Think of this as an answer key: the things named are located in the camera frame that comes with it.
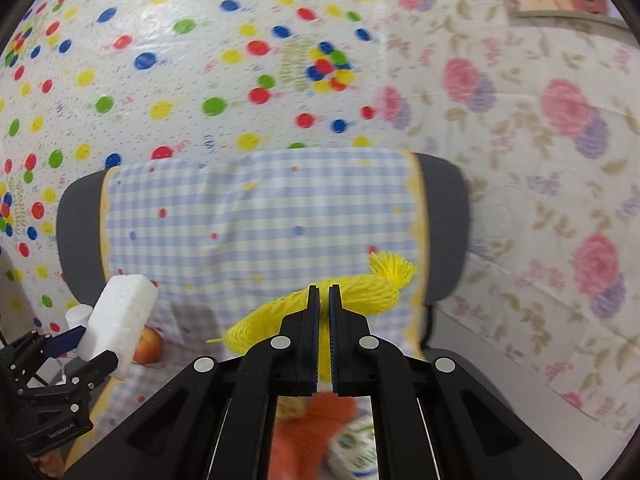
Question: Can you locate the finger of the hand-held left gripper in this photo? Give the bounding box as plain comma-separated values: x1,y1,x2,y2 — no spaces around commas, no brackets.
41,325,87,357
64,350,121,392

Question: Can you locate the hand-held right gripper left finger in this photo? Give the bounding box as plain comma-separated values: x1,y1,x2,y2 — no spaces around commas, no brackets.
60,285,321,480

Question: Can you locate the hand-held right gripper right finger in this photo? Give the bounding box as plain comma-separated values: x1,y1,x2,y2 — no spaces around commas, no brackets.
329,284,586,480

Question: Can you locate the white styrofoam block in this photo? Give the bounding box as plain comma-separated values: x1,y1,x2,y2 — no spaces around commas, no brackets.
77,274,160,381

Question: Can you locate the yellow yarn skein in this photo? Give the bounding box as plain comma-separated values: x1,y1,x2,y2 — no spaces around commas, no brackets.
206,251,417,382

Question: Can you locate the person's left hand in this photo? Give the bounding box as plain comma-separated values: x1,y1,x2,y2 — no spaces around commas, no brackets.
30,452,67,479

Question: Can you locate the white cup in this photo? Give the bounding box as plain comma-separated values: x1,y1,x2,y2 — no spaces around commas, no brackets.
65,306,94,332

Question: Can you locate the red yellow apple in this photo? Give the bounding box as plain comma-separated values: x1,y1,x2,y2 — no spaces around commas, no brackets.
131,327,164,365

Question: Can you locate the orange yarn bundle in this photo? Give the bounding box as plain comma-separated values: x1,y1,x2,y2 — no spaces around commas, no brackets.
272,392,359,480

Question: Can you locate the white green packet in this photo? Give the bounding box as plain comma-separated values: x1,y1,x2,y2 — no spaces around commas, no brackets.
325,410,379,480

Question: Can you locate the blue white checkered cloth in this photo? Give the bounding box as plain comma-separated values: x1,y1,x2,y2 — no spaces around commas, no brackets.
97,147,432,480

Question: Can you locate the grey office chair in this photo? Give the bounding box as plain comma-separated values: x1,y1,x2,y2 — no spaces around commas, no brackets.
56,152,516,411

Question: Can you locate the floral wall sheet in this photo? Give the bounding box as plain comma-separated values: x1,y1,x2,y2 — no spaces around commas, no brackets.
375,0,640,436

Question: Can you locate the colourful dotted wall sheet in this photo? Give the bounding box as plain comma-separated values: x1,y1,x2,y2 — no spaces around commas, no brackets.
0,0,401,343

